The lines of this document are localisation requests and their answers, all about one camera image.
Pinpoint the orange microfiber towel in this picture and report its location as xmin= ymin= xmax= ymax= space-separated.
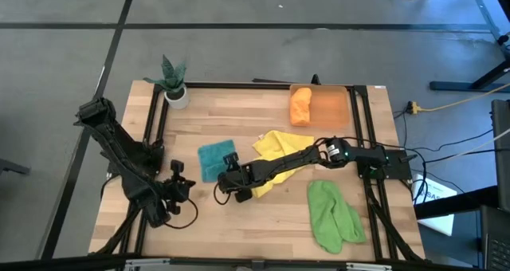
xmin=288 ymin=87 xmax=313 ymax=128

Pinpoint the black desk leg frame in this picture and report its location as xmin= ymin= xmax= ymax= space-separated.
xmin=429 ymin=0 xmax=510 ymax=92

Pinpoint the black keyboard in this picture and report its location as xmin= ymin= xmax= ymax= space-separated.
xmin=479 ymin=205 xmax=510 ymax=271

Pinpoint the green microfiber towel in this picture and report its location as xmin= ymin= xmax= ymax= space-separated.
xmin=306 ymin=179 xmax=368 ymax=255

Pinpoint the white cardboard box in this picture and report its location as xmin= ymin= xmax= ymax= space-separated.
xmin=411 ymin=173 xmax=459 ymax=237

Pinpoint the black desk bar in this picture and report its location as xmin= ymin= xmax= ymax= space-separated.
xmin=414 ymin=185 xmax=499 ymax=220

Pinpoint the yellow floor cable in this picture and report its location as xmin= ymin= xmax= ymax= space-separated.
xmin=416 ymin=82 xmax=510 ymax=113

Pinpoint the black monitor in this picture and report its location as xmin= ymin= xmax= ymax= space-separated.
xmin=491 ymin=98 xmax=510 ymax=213

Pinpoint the yellow microfiber towel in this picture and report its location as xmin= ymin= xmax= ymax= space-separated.
xmin=251 ymin=129 xmax=316 ymax=198

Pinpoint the potted plant in white pot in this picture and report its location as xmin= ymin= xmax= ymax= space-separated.
xmin=142 ymin=53 xmax=191 ymax=111

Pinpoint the grey chair foot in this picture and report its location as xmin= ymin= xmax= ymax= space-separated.
xmin=0 ymin=157 xmax=31 ymax=176

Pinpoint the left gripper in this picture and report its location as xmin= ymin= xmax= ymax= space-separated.
xmin=159 ymin=159 xmax=198 ymax=217

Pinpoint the black looped camera cable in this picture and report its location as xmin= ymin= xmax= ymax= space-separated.
xmin=163 ymin=198 xmax=199 ymax=230

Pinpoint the teal microfiber towel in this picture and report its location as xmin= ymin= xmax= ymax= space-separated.
xmin=197 ymin=139 xmax=237 ymax=184

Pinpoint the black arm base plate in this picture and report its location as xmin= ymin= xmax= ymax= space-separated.
xmin=355 ymin=147 xmax=413 ymax=180
xmin=106 ymin=141 xmax=165 ymax=175

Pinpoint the silver black front rail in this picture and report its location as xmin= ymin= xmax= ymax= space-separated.
xmin=123 ymin=257 xmax=394 ymax=271

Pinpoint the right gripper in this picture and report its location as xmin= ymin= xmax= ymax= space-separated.
xmin=216 ymin=151 xmax=254 ymax=204

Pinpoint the black floor cable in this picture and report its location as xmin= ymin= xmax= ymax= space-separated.
xmin=406 ymin=128 xmax=495 ymax=155

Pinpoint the yellow power plug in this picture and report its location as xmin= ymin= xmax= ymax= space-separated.
xmin=405 ymin=100 xmax=424 ymax=116

